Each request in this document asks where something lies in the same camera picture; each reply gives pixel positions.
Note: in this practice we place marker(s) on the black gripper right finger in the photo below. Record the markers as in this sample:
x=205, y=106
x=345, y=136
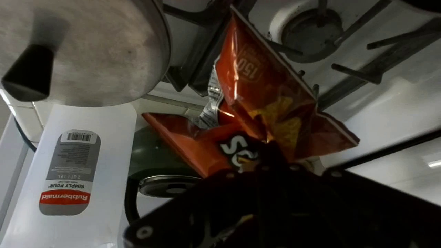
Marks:
x=344, y=214

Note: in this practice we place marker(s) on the black stove burner grate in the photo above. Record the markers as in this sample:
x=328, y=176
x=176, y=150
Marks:
x=380, y=68

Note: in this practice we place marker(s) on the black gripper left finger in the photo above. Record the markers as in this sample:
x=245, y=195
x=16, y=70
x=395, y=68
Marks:
x=220, y=210

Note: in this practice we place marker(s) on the white gas stove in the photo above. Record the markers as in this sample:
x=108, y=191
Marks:
x=390, y=114

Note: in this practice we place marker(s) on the steel saucepan with lid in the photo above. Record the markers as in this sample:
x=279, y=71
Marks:
x=100, y=49

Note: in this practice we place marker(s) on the orange chip packet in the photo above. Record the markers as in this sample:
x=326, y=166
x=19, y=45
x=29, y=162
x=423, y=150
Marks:
x=261, y=90

